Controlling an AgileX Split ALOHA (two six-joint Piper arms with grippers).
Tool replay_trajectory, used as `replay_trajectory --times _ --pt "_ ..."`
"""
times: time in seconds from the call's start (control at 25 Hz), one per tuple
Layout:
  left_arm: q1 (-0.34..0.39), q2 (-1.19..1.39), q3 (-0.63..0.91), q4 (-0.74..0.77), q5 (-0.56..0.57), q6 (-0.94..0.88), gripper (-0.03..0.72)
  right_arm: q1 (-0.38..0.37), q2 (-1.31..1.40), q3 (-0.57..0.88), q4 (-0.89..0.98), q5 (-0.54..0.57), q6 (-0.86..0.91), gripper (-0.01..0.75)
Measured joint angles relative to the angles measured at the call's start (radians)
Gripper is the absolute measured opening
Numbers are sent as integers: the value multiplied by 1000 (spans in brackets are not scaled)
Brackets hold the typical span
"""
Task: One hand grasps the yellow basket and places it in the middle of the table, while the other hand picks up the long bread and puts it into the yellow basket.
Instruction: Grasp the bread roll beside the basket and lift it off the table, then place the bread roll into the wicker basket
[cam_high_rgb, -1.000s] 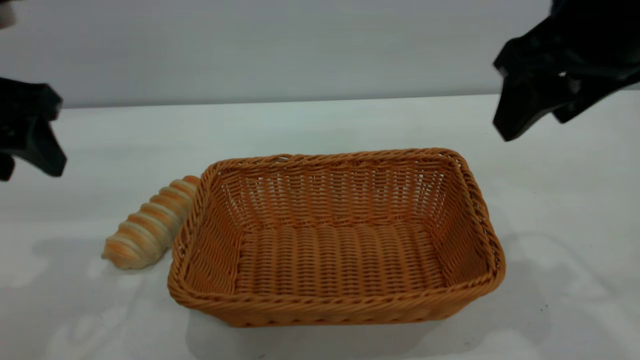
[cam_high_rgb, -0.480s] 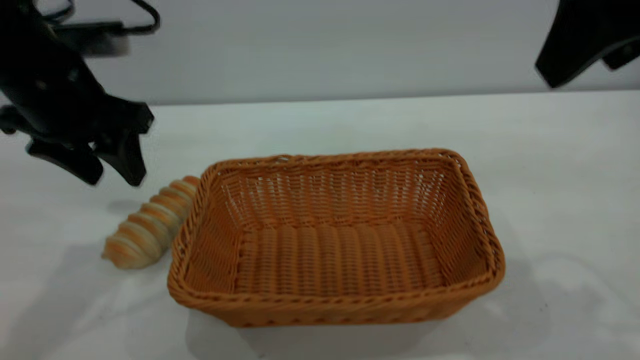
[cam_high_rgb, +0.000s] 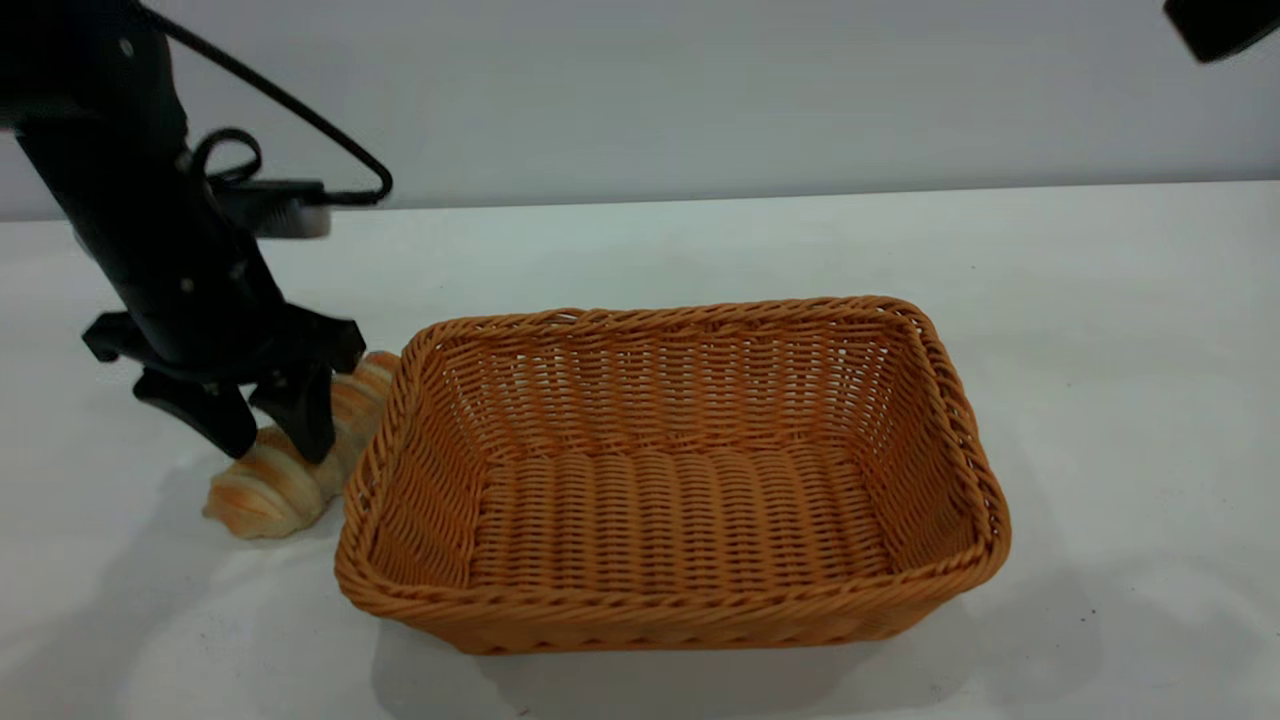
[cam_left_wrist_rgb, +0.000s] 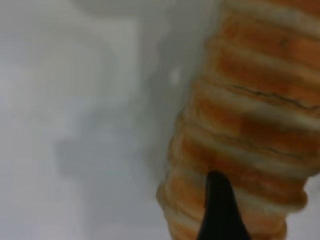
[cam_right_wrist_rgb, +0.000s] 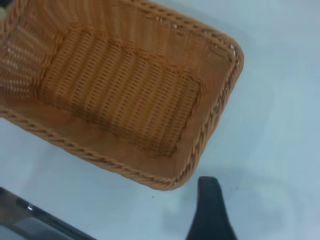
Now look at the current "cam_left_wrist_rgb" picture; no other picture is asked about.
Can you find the striped spiral bread roll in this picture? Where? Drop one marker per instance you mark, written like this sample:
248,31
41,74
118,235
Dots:
255,105

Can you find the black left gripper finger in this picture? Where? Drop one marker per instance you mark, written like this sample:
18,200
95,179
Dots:
220,210

